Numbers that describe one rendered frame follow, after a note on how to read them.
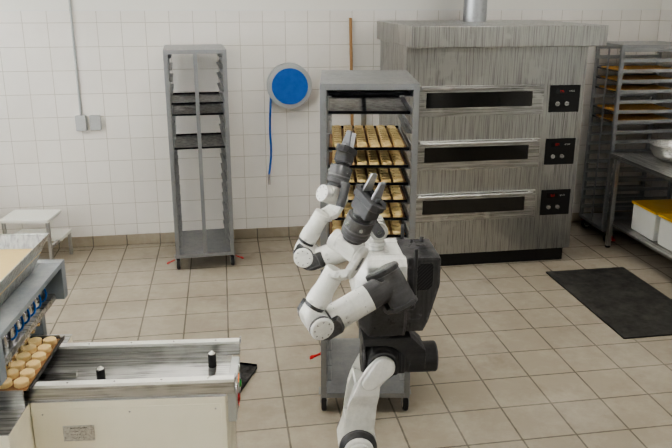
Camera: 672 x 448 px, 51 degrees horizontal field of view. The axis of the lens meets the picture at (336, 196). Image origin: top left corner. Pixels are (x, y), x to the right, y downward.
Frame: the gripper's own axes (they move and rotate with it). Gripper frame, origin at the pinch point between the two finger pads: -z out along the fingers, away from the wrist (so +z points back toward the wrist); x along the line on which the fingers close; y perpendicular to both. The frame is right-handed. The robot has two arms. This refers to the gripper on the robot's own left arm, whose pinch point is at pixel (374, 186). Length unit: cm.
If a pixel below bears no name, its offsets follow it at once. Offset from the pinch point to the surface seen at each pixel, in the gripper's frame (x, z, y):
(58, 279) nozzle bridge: 94, 110, -52
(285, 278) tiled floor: 222, 252, 178
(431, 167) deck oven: 211, 137, 272
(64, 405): 38, 119, -62
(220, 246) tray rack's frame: 284, 265, 150
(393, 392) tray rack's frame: 40, 168, 119
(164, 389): 25, 105, -33
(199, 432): 12, 117, -21
